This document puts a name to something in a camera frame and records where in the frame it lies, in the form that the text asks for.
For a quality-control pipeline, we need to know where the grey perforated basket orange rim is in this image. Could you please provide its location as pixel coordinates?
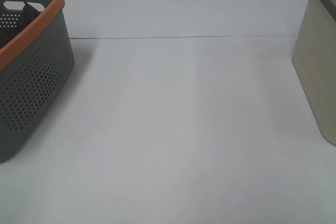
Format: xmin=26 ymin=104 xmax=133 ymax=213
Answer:
xmin=1 ymin=0 xmax=75 ymax=162

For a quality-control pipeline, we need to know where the beige fabric bin grey rim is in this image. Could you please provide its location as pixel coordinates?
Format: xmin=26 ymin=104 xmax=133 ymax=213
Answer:
xmin=292 ymin=0 xmax=335 ymax=145

